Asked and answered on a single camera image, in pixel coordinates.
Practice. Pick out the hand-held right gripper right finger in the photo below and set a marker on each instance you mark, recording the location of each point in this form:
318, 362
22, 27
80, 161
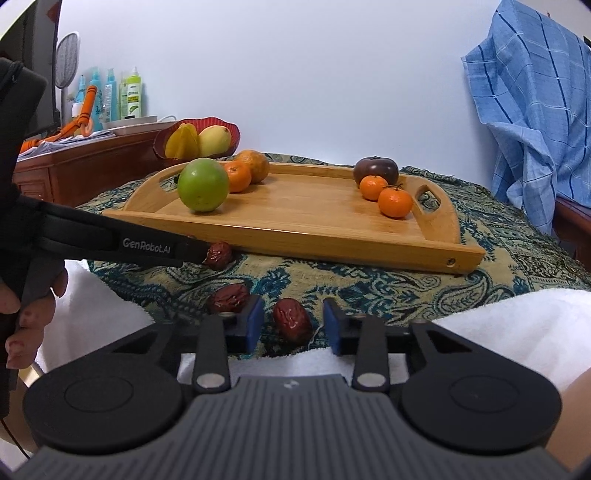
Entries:
332, 327

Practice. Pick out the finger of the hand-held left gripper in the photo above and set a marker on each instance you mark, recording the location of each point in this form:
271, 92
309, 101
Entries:
196, 251

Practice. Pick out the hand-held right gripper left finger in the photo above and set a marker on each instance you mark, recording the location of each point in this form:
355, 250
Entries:
255, 323

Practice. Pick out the dried red date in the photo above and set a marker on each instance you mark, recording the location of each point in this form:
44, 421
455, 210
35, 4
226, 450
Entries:
220, 256
292, 319
227, 298

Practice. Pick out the green apple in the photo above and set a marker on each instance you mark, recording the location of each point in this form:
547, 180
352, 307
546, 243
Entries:
203, 184

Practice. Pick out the large greenish orange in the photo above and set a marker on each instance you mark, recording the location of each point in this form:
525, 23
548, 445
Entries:
256, 166

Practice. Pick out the wooden tray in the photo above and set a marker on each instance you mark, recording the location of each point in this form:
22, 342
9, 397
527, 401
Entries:
314, 217

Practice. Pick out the small orange mandarin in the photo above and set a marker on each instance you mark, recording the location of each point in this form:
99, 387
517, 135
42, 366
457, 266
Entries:
372, 188

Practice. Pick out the dark purple tomato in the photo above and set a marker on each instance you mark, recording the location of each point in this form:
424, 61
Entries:
376, 167

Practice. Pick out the person's left hand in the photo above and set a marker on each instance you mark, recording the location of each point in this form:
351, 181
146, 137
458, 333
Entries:
37, 314

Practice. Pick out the wooden cabinet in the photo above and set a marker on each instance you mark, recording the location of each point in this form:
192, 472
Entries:
92, 170

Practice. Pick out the paisley patterned blanket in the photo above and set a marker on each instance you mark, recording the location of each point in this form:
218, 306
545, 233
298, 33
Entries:
415, 295

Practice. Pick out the stack of papers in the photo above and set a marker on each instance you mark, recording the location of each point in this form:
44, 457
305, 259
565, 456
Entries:
69, 142

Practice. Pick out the yellow starfruit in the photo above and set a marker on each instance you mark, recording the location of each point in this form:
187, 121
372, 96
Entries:
181, 141

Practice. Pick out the yellow mango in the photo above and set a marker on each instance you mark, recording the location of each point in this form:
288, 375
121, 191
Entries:
214, 141

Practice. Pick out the white plastic tray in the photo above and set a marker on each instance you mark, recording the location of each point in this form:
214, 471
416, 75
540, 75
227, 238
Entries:
129, 122

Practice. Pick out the small white bottle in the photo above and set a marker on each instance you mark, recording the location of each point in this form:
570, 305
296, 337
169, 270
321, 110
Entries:
77, 113

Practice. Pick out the red fruit bowl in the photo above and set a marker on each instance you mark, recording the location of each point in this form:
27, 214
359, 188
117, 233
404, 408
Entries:
233, 134

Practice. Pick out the teal spray bottle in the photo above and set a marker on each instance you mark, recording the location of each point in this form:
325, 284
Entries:
96, 94

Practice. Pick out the clear teal-capped bottle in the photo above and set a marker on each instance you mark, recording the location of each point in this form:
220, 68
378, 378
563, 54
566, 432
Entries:
111, 94

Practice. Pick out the slim yellow-green bottle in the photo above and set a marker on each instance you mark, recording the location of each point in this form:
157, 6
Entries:
123, 97

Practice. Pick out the small teal bottle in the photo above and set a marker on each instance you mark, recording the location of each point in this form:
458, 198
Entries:
81, 90

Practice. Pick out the green and white bottle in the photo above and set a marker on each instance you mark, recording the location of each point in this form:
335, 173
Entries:
134, 97

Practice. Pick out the white towel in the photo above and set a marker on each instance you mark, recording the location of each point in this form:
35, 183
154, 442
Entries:
508, 332

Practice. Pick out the white mesh swatter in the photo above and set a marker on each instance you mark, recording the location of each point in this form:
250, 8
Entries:
69, 55

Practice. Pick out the dark monitor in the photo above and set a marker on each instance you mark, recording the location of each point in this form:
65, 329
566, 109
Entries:
48, 55

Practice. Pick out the person's right leg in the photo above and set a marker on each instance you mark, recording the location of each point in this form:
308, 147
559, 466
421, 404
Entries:
575, 415

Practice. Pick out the wooden chair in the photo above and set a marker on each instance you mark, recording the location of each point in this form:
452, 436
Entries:
575, 230

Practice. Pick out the blue checked cloth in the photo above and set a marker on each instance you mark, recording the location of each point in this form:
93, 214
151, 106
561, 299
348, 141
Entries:
535, 106

